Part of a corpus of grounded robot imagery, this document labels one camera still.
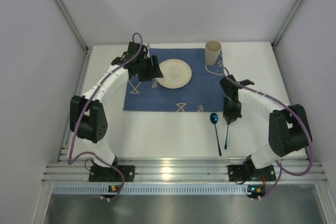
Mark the blue cloth placemat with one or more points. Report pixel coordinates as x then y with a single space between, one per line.
203 93

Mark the dark blue spoon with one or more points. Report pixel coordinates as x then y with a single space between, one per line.
214 120

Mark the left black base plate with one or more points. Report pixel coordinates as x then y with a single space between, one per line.
105 174

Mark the slotted grey cable duct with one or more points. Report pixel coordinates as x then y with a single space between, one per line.
157 189

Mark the blue metal fork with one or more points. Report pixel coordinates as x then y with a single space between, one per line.
226 138

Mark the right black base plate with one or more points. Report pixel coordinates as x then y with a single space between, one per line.
240 174

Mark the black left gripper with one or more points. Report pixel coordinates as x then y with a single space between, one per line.
148 69

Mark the beige cup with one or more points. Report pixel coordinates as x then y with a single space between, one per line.
212 51

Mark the aluminium frame rail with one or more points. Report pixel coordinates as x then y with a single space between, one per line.
184 170

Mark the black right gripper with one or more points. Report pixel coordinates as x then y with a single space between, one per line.
232 114

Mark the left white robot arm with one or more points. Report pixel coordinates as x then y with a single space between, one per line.
88 120

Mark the cream round plate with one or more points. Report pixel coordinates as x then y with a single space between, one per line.
176 74

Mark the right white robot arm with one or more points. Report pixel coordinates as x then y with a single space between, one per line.
288 128

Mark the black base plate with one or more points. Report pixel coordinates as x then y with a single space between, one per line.
240 174
105 174

